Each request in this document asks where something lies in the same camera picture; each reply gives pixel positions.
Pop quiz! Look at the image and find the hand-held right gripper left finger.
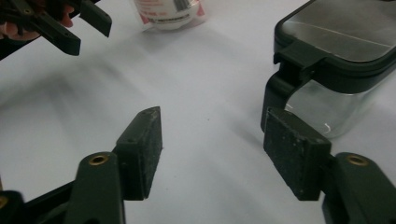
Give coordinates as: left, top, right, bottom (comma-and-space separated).
112, 105, 163, 202

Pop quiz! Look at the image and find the white pouch with red label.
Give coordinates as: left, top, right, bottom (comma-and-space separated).
134, 0, 208, 32

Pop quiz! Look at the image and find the white table sheet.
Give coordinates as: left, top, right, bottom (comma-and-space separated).
0, 0, 396, 224

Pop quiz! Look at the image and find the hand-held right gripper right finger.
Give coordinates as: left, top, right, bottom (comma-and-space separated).
262, 106, 332, 202

